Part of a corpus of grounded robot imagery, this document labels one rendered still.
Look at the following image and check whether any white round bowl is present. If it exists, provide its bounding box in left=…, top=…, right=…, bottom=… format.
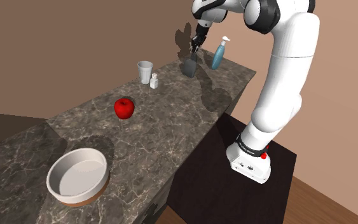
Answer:
left=46, top=148, right=110, bottom=208

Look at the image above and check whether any red apple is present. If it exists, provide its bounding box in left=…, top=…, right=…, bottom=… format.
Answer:
left=113, top=98, right=135, bottom=120

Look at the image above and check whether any white cup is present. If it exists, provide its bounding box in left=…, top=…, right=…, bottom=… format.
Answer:
left=137, top=60, right=155, bottom=85

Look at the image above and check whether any blue pump bottle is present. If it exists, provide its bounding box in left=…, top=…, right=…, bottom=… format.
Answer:
left=210, top=36, right=231, bottom=71

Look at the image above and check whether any grey spatula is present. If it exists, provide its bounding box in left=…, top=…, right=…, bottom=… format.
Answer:
left=183, top=52, right=198, bottom=79

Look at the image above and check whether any small white bottle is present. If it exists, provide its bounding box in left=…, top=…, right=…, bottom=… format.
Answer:
left=149, top=73, right=159, bottom=90

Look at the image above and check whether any dark robot stand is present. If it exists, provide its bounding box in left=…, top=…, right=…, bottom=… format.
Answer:
left=165, top=112, right=298, bottom=224

